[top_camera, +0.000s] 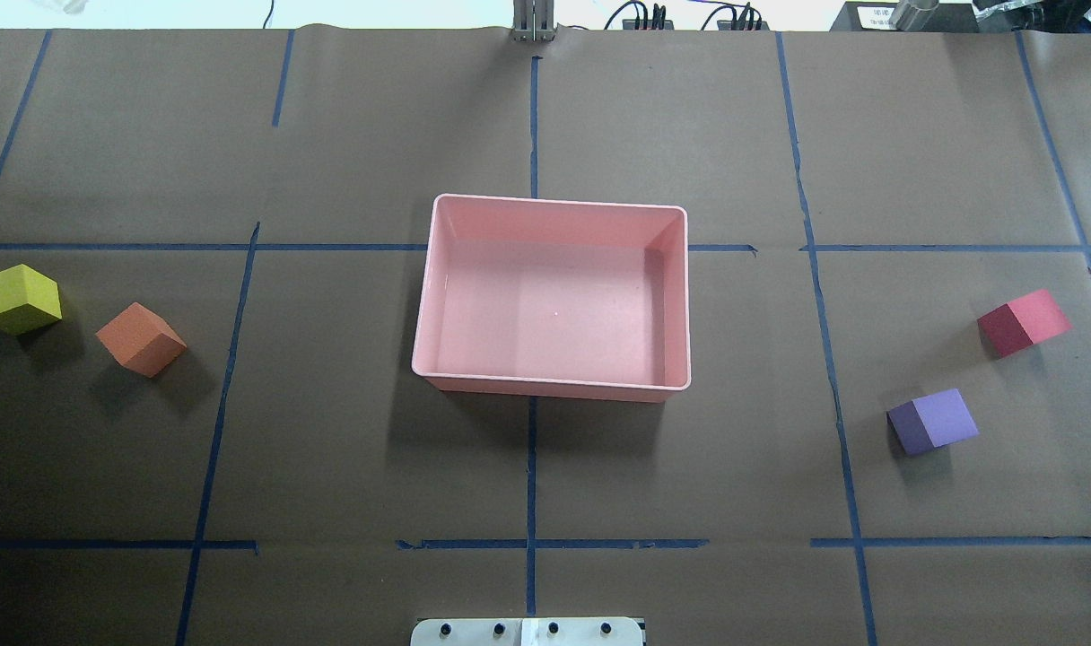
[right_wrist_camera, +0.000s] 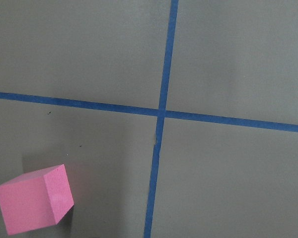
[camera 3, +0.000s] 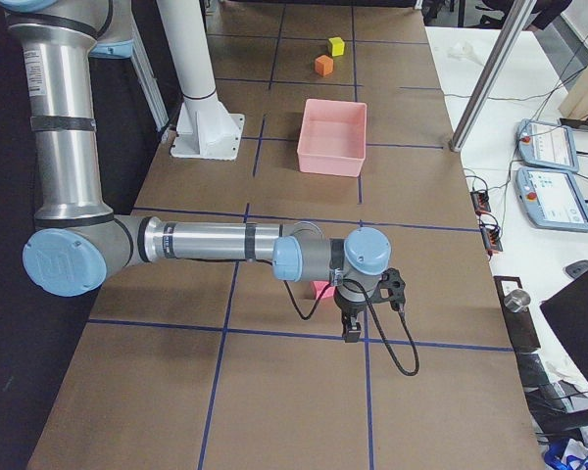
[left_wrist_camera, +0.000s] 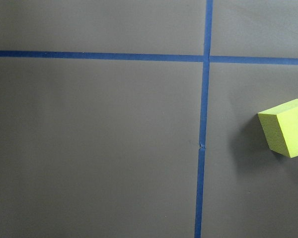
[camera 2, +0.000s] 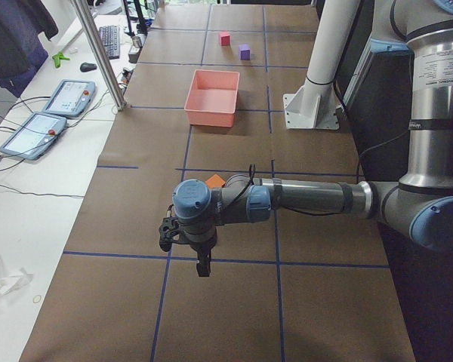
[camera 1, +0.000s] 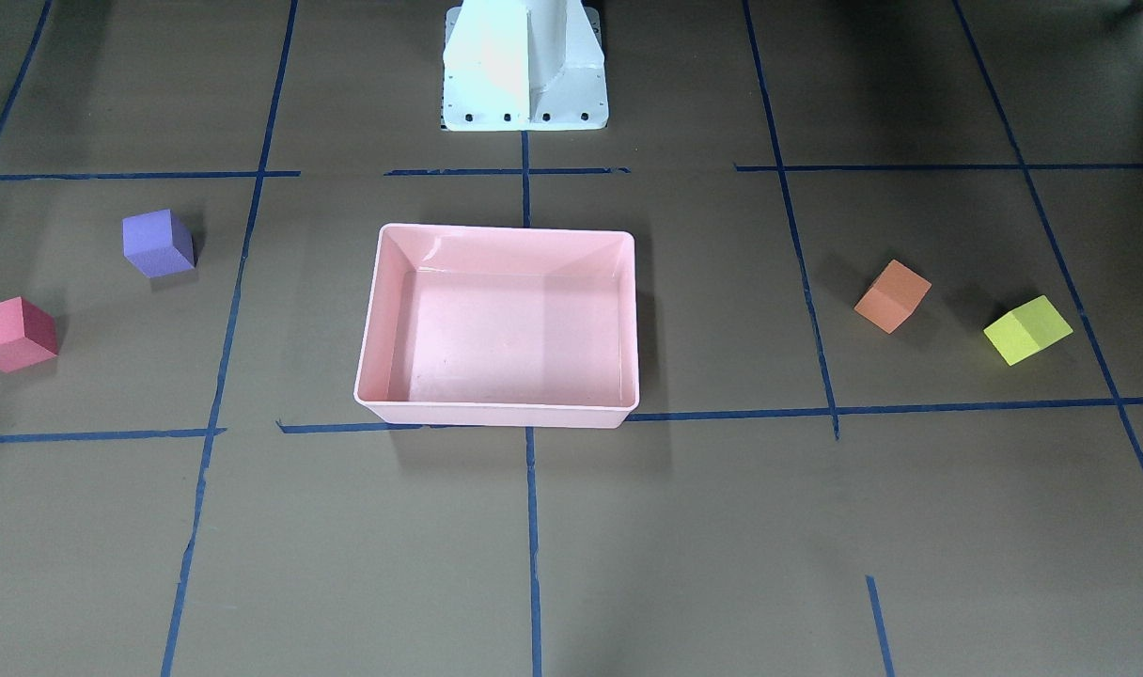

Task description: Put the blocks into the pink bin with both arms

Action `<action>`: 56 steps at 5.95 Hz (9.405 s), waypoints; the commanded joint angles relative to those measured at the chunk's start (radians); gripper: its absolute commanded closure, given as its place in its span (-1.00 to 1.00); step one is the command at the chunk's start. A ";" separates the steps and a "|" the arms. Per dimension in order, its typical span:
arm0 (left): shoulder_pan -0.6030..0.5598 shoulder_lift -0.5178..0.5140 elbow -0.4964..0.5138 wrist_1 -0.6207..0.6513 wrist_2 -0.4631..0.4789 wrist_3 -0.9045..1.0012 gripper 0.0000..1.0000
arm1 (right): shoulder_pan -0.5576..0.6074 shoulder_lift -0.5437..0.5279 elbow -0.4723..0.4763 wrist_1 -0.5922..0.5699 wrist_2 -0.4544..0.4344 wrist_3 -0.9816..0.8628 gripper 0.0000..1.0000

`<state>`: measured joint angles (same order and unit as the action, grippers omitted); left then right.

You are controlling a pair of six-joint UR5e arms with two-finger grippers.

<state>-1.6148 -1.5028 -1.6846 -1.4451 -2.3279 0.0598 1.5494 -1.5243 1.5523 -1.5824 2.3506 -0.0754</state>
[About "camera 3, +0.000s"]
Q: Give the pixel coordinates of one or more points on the near teach pendant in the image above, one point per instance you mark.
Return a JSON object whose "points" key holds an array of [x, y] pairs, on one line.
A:
{"points": [[552, 199]]}

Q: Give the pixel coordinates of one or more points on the pink foam block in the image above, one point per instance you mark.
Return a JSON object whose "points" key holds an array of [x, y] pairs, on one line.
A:
{"points": [[322, 289]]}

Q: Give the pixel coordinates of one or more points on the pink plastic bin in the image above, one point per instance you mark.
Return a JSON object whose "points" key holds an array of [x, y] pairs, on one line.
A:
{"points": [[333, 137]]}

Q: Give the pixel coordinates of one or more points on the far teach pendant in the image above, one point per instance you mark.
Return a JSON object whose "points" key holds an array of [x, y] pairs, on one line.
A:
{"points": [[548, 145]]}

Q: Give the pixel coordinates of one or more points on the teach pendant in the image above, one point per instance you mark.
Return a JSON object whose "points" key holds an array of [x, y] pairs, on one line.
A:
{"points": [[552, 199], [548, 145]]}

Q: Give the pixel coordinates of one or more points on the silver metal cylinder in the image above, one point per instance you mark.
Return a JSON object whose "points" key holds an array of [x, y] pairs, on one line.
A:
{"points": [[516, 300]]}

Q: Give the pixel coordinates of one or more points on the yellow foam block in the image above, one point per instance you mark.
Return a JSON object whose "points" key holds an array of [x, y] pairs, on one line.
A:
{"points": [[336, 46]]}

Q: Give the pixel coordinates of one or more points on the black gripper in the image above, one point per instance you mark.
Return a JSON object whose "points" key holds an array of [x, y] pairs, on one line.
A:
{"points": [[349, 310]]}

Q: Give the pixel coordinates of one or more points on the aluminium frame post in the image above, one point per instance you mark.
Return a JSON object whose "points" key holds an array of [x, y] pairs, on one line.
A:
{"points": [[509, 33]]}

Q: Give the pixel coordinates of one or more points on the orange foam block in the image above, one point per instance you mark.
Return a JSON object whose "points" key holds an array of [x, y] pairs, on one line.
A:
{"points": [[323, 65]]}

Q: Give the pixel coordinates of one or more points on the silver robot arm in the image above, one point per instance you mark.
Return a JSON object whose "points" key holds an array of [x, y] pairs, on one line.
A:
{"points": [[79, 242]]}

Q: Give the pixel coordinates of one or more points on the white pedestal column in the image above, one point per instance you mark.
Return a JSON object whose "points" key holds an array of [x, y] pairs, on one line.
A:
{"points": [[205, 128]]}

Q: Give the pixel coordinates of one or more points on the black orange connector box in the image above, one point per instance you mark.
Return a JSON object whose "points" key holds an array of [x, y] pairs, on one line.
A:
{"points": [[480, 201], [491, 237]]}

